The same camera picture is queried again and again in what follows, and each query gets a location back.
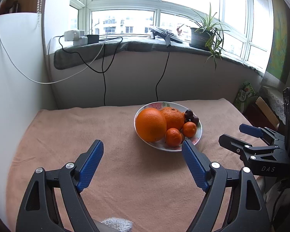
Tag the cardboard box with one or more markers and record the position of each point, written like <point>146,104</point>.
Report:
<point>268,111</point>

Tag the person's left hand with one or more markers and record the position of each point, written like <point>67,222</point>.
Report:
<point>118,224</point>

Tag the bumpy large orange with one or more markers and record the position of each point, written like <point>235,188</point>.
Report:
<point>174,118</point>

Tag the mandarin orange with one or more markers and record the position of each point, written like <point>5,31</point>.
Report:
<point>189,128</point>
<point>173,137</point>

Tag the white power adapter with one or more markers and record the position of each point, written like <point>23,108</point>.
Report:
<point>79,41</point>
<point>73,35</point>

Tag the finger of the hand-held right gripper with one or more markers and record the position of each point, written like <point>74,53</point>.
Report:
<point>251,129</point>
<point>232,142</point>

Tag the white panel board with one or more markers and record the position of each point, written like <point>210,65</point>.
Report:
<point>14,77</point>

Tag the potted spider plant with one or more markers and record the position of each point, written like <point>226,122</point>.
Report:
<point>205,36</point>

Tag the flat grey device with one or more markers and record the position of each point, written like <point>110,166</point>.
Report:
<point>164,33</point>

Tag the green patterned bag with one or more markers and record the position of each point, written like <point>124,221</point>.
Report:
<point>245,94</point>

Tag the white floral plate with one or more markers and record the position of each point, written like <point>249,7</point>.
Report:
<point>200,131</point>

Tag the white lace cloth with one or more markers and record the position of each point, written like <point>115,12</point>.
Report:
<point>273,101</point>

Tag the pink towel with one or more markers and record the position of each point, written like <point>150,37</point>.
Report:
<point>135,186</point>

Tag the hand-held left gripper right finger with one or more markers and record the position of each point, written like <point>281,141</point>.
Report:
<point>195,165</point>

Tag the white window frame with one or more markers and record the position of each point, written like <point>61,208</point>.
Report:
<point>125,4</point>

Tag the dark red plum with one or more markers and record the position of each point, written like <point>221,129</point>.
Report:
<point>195,120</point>
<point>188,113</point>

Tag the black power adapter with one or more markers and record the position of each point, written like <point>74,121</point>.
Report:
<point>93,38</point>

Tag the smooth large orange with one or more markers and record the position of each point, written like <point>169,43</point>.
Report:
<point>151,125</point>

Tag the grey windowsill cloth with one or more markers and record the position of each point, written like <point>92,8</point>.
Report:
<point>135,46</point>

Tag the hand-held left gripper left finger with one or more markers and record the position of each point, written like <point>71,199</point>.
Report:
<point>90,166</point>

